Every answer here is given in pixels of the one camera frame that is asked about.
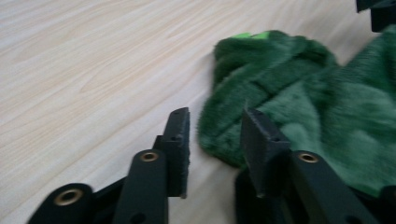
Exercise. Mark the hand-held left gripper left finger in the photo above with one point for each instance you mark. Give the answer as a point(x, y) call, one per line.
point(178, 155)

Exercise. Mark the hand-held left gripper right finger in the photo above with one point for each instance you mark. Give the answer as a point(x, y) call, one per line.
point(263, 152)

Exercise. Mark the green fuzzy cloth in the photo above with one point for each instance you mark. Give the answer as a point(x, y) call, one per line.
point(327, 109)

